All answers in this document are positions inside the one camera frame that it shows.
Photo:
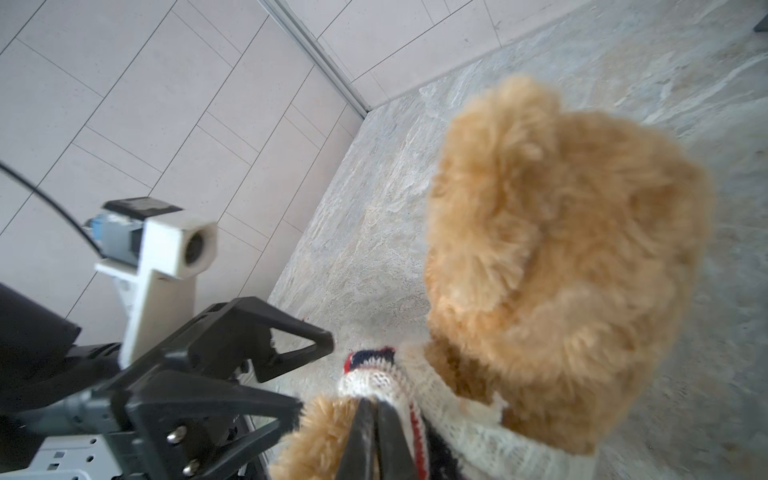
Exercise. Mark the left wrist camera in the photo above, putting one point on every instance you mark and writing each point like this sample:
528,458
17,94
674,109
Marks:
153,251

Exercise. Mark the red white striped knit sweater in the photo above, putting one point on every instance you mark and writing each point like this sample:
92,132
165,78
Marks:
451,437

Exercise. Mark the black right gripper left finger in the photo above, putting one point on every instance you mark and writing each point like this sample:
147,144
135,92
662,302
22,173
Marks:
359,457

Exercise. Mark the brown teddy bear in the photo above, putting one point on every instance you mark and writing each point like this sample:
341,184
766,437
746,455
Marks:
563,248

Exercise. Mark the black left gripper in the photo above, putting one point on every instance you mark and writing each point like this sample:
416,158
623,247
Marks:
179,412

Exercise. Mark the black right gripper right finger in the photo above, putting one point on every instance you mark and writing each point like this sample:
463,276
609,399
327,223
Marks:
394,456

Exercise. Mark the aluminium corner profile left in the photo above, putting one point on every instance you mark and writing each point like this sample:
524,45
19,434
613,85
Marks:
290,23

